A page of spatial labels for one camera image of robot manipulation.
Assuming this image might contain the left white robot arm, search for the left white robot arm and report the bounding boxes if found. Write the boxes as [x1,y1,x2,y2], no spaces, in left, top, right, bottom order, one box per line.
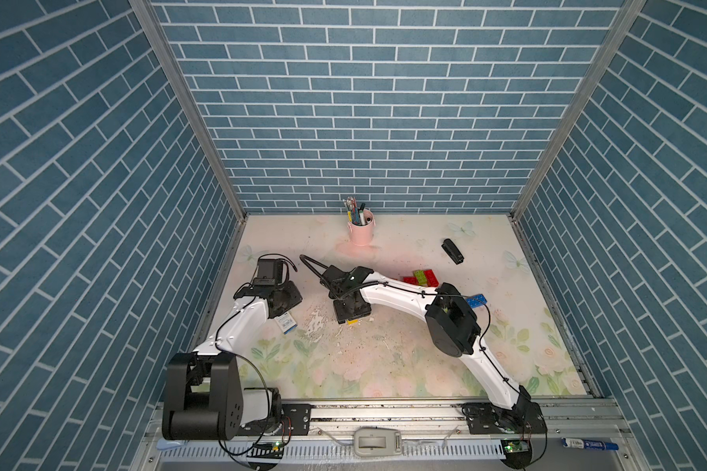
[162,253,302,441]

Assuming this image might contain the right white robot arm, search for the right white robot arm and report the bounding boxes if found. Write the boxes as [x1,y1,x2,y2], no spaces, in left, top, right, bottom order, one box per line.
[314,265,547,435]

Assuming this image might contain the lime lego brick top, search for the lime lego brick top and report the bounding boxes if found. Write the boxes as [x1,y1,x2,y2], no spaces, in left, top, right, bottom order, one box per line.
[414,270,429,287]

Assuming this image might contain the red lego brick top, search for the red lego brick top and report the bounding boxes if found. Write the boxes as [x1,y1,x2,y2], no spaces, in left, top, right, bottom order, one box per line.
[423,269,440,288]

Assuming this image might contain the blue lego brick right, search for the blue lego brick right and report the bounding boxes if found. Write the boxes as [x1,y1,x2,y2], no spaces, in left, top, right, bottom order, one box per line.
[467,294,487,309]

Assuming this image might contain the white blue small box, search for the white blue small box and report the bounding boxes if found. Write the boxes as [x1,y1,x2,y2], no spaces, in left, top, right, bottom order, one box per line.
[275,312,298,335]

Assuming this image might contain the pink pen cup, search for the pink pen cup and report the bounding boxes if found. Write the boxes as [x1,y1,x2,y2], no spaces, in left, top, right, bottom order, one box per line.
[348,209,375,246]

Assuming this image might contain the pens in cup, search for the pens in cup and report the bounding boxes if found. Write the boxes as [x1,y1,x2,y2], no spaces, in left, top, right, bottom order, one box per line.
[344,196,368,227]

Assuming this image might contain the black stapler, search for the black stapler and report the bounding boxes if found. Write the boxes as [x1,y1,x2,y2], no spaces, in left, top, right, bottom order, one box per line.
[441,239,465,265]

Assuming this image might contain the white handheld device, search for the white handheld device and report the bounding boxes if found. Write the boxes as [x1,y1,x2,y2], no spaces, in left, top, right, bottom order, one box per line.
[353,427,403,458]

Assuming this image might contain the blue white marker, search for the blue white marker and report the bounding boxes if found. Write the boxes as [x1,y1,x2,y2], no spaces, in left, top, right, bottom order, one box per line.
[562,438,620,451]

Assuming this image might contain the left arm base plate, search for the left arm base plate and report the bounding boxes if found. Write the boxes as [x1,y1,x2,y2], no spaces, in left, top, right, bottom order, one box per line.
[240,403,313,438]

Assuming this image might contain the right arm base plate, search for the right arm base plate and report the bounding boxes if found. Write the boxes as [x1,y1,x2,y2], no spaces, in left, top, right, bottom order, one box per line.
[461,402,548,436]

